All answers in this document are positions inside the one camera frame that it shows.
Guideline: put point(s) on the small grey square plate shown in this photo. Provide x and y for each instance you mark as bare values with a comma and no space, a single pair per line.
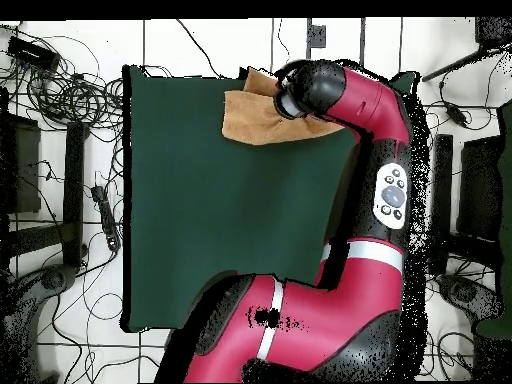
318,36

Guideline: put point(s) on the grey floor frame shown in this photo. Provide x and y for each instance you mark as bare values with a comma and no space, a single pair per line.
308,52

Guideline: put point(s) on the black flat case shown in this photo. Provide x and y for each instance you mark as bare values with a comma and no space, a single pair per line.
24,168
480,188

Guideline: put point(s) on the black power adapter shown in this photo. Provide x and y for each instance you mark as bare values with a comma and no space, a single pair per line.
456,114

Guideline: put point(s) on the black box on floor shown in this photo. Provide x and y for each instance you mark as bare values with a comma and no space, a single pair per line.
32,52

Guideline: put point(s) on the dark green table cloth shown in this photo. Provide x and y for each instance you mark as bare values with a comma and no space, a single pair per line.
200,200

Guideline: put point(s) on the black power strip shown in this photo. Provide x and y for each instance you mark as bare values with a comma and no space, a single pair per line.
107,220

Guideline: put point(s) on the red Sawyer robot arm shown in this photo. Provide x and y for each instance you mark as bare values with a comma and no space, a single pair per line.
340,304

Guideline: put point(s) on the black tripod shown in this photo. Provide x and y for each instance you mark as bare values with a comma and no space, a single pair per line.
494,34

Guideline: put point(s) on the black stand bar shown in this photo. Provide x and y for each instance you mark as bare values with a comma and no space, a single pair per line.
442,200
74,192

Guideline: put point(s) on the tan terry towel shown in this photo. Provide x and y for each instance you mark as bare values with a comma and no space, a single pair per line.
252,120

